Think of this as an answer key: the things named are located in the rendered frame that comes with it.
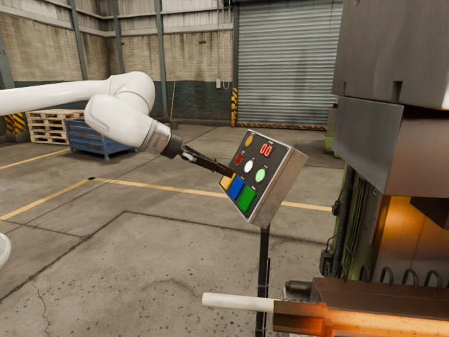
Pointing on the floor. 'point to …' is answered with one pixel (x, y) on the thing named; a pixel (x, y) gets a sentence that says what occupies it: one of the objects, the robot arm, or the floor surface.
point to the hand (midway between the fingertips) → (223, 170)
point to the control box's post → (262, 275)
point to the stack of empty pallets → (51, 128)
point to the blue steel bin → (91, 139)
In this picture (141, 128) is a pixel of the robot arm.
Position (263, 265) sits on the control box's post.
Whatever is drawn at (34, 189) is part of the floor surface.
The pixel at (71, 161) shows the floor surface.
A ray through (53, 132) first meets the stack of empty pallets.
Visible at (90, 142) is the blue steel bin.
